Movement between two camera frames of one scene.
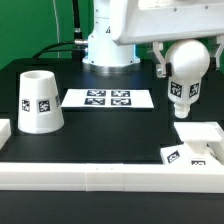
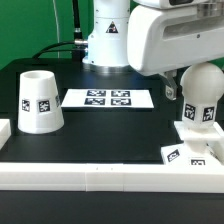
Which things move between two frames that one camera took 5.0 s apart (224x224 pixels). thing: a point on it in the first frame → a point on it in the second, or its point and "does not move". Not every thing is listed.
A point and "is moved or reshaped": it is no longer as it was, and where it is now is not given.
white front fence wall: (112, 177) does not move
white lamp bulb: (189, 59) is moved or reshaped
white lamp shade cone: (39, 104) does not move
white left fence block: (5, 131) does not move
